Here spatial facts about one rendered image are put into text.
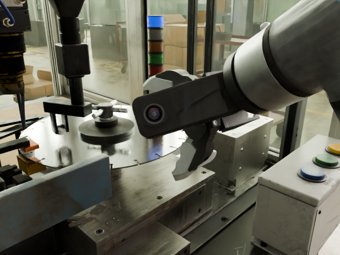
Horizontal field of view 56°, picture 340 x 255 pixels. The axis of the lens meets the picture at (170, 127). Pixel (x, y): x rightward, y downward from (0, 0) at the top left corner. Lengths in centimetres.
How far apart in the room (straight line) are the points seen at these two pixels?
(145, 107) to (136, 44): 90
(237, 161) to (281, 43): 54
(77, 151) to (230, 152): 37
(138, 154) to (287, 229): 29
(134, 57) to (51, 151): 73
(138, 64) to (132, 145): 69
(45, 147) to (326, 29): 48
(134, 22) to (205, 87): 91
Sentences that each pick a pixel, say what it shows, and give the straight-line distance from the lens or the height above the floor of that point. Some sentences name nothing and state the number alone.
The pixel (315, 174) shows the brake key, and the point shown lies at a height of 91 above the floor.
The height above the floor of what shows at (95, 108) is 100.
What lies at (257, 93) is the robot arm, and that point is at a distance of 30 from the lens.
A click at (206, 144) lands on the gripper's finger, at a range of 38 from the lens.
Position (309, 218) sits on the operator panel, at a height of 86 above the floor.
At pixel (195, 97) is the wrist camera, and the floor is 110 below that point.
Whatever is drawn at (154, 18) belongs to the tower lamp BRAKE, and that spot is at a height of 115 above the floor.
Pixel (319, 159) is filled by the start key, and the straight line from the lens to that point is 68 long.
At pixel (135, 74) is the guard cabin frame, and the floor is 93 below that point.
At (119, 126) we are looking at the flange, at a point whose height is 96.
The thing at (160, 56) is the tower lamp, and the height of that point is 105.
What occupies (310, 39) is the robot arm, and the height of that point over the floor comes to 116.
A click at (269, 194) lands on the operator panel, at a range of 61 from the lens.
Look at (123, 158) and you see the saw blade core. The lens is 53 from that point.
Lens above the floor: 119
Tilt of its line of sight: 21 degrees down
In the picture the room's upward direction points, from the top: straight up
